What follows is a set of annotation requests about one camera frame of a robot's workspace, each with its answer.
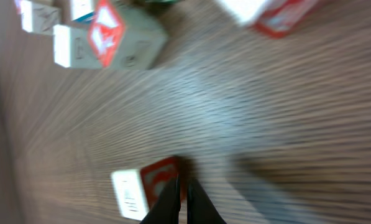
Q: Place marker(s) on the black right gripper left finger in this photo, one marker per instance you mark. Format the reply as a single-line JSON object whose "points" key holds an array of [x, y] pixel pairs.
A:
{"points": [[166, 209]]}

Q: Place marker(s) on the wooden block red M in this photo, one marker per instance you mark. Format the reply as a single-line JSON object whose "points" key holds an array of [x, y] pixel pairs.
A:
{"points": [[274, 18]]}

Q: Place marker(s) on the wooden block letter Z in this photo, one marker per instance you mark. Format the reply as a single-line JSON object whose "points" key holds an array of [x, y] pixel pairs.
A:
{"points": [[38, 16]]}

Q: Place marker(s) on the wooden block red Q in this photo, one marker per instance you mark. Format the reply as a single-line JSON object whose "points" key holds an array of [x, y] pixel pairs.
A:
{"points": [[137, 188]]}

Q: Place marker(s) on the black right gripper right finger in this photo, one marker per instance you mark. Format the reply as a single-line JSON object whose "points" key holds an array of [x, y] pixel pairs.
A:
{"points": [[200, 209]]}

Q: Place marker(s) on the wooden block blue side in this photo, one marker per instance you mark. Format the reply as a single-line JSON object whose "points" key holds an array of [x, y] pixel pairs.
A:
{"points": [[82, 11]]}

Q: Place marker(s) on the wooden block red A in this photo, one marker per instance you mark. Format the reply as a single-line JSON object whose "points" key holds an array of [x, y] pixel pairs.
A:
{"points": [[120, 37]]}

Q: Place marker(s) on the wooden block green side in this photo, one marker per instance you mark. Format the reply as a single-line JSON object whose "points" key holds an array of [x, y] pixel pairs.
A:
{"points": [[161, 1]]}

